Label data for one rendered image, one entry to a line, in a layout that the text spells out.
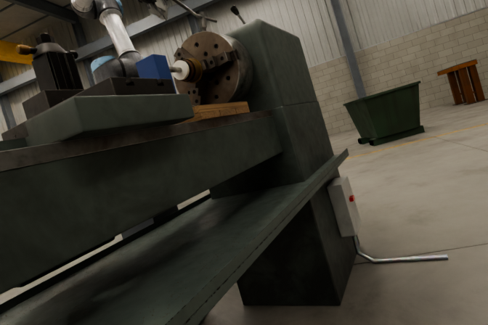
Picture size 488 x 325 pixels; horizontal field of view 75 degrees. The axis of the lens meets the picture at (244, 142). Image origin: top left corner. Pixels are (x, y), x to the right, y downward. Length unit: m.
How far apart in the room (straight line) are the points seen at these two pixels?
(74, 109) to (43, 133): 0.09
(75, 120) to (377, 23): 11.39
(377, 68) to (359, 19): 1.70
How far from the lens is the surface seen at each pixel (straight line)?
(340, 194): 1.61
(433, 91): 11.68
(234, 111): 1.04
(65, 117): 0.59
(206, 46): 1.32
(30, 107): 0.92
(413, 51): 11.66
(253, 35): 1.40
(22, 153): 0.58
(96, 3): 1.93
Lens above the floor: 0.79
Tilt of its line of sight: 1 degrees down
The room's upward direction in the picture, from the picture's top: 16 degrees counter-clockwise
